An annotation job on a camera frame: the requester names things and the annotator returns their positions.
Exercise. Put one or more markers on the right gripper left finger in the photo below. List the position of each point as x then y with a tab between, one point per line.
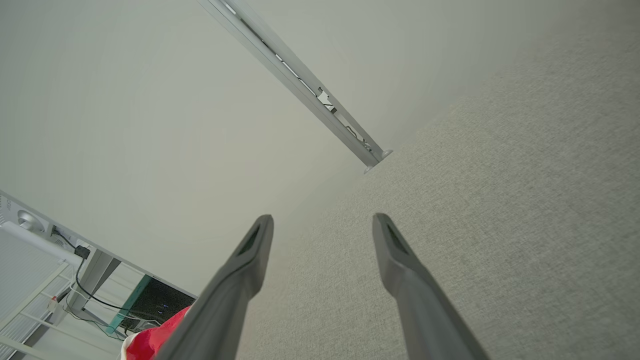
225	310

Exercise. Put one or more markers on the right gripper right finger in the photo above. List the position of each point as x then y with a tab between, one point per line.
425	320

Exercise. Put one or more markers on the red white basketball jersey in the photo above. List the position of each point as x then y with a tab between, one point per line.
150	342

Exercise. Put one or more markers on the dark case with teal edge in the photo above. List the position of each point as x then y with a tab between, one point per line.
150	302

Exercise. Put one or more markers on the black power adapter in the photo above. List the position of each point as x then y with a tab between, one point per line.
82	251

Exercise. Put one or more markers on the white slatted rack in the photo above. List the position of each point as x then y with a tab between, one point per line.
25	270

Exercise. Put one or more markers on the wide white partition panel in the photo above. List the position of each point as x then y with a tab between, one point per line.
125	125

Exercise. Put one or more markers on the white box with round knob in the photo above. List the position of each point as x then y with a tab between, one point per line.
22	220

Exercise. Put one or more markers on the grey metal partition post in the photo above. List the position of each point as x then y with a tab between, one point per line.
301	85

